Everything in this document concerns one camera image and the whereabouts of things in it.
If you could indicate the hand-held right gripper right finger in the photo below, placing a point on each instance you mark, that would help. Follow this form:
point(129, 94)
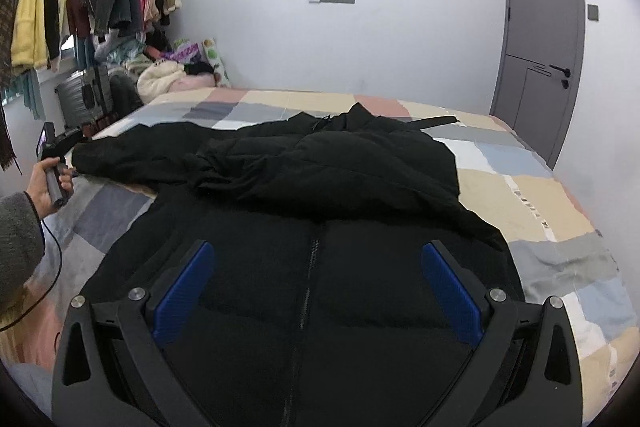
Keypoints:
point(450, 291)

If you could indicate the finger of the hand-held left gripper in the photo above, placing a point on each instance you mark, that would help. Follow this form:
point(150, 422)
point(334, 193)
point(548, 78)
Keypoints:
point(95, 127)

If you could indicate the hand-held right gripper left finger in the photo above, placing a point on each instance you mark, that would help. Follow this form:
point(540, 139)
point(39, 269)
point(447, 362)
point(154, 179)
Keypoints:
point(186, 288)

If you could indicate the black padded jacket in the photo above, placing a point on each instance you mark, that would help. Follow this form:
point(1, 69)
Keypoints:
point(320, 187)

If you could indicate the person's grey sleeved left forearm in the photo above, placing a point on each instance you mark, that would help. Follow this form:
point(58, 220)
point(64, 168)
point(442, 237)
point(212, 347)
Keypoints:
point(17, 247)

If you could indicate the pile of clothes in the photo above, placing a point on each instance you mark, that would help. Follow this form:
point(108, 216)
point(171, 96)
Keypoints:
point(170, 67)

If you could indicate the person's left hand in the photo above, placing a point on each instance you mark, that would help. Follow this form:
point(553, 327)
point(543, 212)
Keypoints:
point(45, 187)

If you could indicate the grey suitcase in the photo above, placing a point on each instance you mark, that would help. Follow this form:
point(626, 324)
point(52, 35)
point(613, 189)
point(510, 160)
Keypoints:
point(82, 94)

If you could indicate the bed with patchwork cover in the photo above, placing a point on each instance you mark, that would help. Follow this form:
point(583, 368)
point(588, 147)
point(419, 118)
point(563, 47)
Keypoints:
point(525, 217)

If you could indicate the dark red hanging garment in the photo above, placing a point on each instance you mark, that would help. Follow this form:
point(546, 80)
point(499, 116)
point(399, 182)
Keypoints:
point(79, 9)

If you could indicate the yellow hanging jacket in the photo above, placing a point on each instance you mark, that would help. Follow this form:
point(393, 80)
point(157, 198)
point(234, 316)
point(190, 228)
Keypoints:
point(30, 17)

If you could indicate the grey door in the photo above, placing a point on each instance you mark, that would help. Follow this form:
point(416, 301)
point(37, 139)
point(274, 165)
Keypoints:
point(542, 32)

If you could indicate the small grey wall switch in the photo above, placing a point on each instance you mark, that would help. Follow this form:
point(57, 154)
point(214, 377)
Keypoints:
point(593, 11)

